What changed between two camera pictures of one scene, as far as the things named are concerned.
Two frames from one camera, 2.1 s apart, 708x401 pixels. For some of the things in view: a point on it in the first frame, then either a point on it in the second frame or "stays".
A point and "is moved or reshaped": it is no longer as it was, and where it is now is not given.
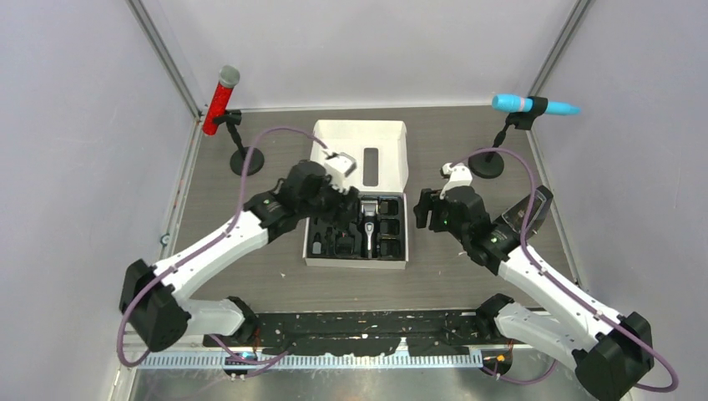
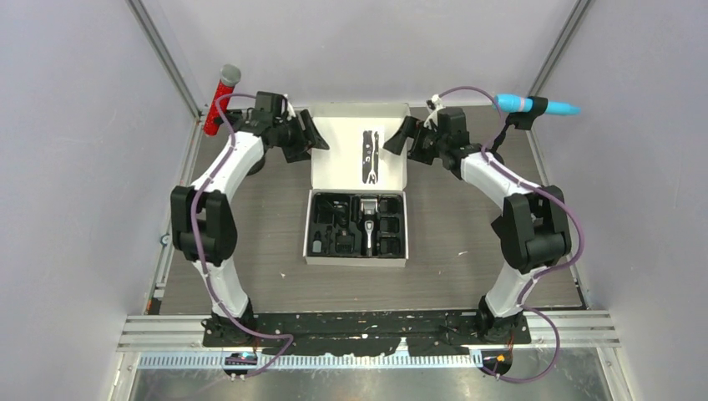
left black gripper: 339,216 to 308,139
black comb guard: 388,206 stays
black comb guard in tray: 345,246 stays
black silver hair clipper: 369,228 stays
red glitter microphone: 229,77 stays
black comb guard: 389,227 stays
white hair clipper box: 376,237 is moved or reshaped
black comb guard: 390,249 stays
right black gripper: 430,201 to 414,130
